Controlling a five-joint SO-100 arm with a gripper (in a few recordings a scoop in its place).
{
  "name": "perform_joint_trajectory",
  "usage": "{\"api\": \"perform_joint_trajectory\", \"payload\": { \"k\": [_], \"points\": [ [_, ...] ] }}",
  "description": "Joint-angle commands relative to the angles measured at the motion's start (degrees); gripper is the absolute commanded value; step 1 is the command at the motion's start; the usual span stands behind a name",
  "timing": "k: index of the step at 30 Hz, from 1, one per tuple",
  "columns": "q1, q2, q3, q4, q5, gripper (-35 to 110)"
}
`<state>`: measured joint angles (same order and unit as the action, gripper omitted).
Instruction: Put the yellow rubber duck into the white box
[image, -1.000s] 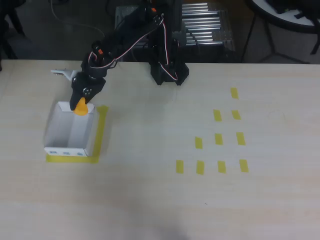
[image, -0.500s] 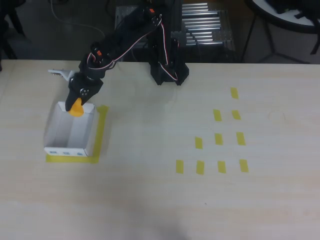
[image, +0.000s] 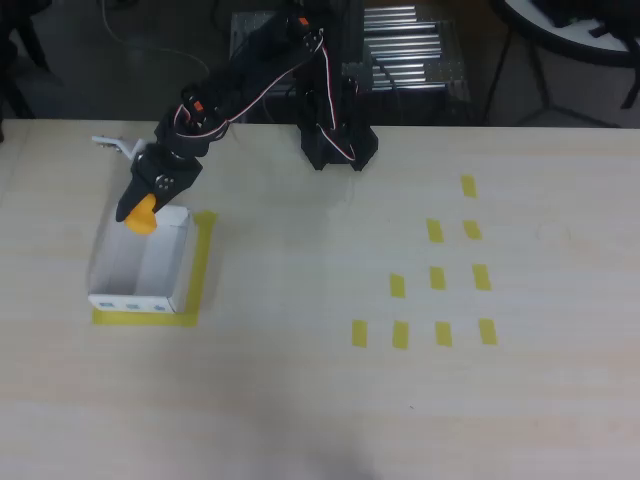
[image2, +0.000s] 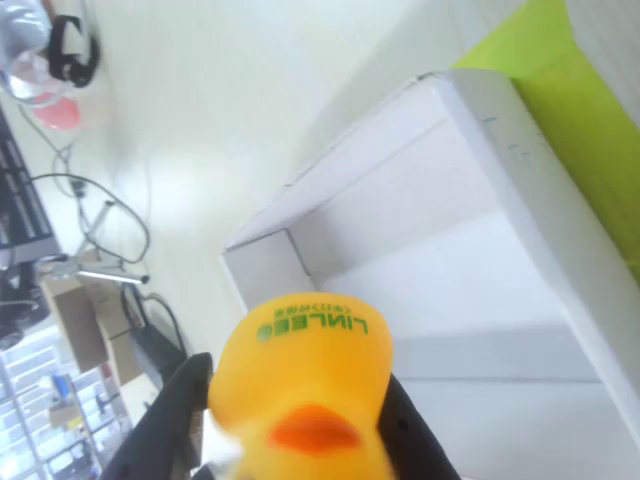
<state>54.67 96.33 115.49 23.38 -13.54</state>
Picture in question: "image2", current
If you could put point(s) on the yellow rubber duck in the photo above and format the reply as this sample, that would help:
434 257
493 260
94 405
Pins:
300 370

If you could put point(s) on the black keyboard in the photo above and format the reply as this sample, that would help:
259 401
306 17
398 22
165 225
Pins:
22 210

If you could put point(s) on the brown cardboard box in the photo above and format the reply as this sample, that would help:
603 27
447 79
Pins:
75 325

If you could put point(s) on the grey rounded object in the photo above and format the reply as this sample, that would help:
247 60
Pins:
22 25

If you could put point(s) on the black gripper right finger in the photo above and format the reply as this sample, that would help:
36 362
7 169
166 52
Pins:
420 450

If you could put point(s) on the translucent parts drawer cabinet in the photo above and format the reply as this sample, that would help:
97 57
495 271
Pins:
30 425

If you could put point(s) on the pink round object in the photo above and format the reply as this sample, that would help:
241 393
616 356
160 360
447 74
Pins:
57 114

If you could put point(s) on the silver metal stand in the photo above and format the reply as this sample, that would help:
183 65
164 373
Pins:
110 275

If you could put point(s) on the white cardboard box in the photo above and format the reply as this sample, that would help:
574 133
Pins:
450 250

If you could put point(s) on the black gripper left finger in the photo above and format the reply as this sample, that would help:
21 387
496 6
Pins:
160 440

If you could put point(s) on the black headphones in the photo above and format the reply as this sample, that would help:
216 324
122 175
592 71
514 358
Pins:
77 79

